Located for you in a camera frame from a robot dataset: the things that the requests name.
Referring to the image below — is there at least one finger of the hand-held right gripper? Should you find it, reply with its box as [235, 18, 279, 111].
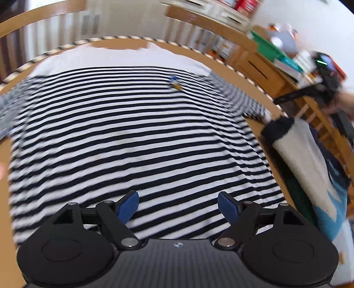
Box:
[273, 83, 325, 105]

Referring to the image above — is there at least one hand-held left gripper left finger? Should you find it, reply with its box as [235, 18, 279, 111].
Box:
[52, 191, 144, 250]

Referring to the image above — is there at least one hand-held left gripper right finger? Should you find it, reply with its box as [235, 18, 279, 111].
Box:
[214, 191, 305, 248]

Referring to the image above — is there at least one navy white striped shirt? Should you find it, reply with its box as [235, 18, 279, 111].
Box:
[0, 44, 287, 247]

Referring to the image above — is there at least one person's right hand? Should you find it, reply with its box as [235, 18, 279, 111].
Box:
[323, 93, 354, 114]

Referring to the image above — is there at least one teal wipes pack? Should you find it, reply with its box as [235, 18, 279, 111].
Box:
[274, 57, 303, 75]

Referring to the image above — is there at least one wooden spindle chair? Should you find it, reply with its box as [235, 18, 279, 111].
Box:
[165, 6, 258, 63]
[293, 95, 354, 178]
[0, 0, 87, 84]

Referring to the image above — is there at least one wooden sideboard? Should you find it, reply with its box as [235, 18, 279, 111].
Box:
[229, 25, 324, 111]

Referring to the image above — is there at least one grey bag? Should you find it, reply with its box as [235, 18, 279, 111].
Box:
[267, 29, 299, 54]

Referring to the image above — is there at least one green plastic basket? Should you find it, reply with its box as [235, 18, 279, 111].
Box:
[249, 30, 288, 62]

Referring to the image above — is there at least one navy white blue blanket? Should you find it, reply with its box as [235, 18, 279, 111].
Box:
[261, 116, 353, 244]

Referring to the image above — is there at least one red printed tin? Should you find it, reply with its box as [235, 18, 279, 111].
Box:
[235, 0, 263, 18]

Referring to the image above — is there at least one white wall cabinet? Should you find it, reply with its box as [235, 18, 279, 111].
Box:
[160, 0, 259, 32]

